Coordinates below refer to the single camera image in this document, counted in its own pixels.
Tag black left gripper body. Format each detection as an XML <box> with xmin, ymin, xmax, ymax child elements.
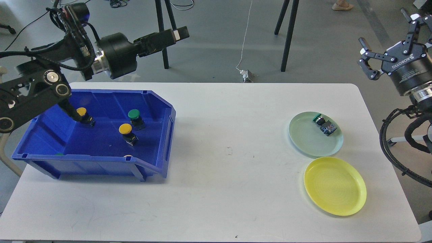
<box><xmin>91</xmin><ymin>33</ymin><xmax>141</xmax><ymax>79</ymax></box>

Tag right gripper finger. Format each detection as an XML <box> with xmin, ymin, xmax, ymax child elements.
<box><xmin>400</xmin><ymin>8</ymin><xmax>432</xmax><ymax>55</ymax></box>
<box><xmin>358</xmin><ymin>37</ymin><xmax>395</xmax><ymax>81</ymax></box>

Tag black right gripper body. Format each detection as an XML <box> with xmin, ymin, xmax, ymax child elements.
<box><xmin>383</xmin><ymin>42</ymin><xmax>431</xmax><ymax>96</ymax></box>

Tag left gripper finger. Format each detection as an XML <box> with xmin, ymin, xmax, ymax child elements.
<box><xmin>134</xmin><ymin>26</ymin><xmax>189</xmax><ymax>57</ymax></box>

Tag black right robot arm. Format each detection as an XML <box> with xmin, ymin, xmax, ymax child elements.
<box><xmin>357</xmin><ymin>8</ymin><xmax>432</xmax><ymax>187</ymax></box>

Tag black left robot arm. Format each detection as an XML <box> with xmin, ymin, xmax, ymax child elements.
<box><xmin>0</xmin><ymin>0</ymin><xmax>189</xmax><ymax>134</ymax></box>

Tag light green plate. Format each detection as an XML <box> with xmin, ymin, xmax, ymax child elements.
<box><xmin>288</xmin><ymin>112</ymin><xmax>344</xmax><ymax>158</ymax></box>

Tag yellow plate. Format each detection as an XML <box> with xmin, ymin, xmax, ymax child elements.
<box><xmin>303</xmin><ymin>157</ymin><xmax>367</xmax><ymax>216</ymax></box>

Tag left black tripod legs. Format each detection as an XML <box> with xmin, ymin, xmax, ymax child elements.
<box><xmin>155</xmin><ymin>0</ymin><xmax>178</xmax><ymax>69</ymax></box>

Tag black tripod legs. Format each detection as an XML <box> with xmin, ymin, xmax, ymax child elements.
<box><xmin>274</xmin><ymin>0</ymin><xmax>300</xmax><ymax>72</ymax></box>
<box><xmin>155</xmin><ymin>0</ymin><xmax>178</xmax><ymax>69</ymax></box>

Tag person's foot in sandal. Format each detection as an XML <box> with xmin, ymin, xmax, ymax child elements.
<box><xmin>332</xmin><ymin>0</ymin><xmax>354</xmax><ymax>11</ymax></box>

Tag blue plastic bin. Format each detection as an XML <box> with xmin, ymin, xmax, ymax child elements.
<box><xmin>12</xmin><ymin>89</ymin><xmax>176</xmax><ymax>182</ymax></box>

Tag right black tripod legs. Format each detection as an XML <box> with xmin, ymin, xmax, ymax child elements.
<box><xmin>274</xmin><ymin>0</ymin><xmax>300</xmax><ymax>72</ymax></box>

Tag white cable with plug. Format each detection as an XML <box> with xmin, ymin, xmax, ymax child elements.
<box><xmin>235</xmin><ymin>0</ymin><xmax>254</xmax><ymax>83</ymax></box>

